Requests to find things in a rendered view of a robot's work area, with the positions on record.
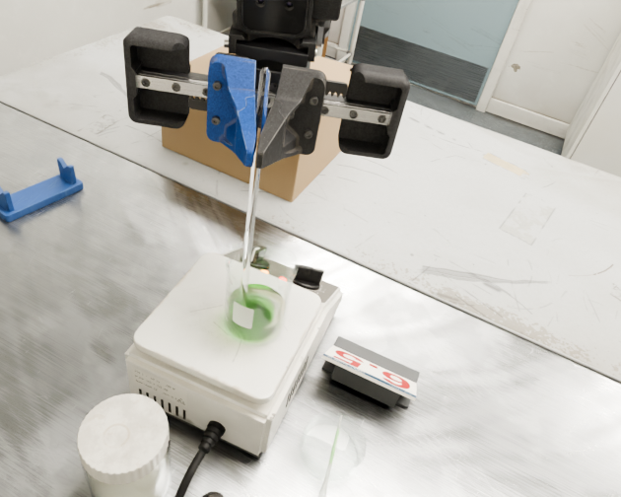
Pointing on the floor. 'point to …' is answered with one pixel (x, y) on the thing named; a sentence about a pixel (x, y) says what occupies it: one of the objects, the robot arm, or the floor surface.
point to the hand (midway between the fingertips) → (259, 131)
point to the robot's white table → (409, 208)
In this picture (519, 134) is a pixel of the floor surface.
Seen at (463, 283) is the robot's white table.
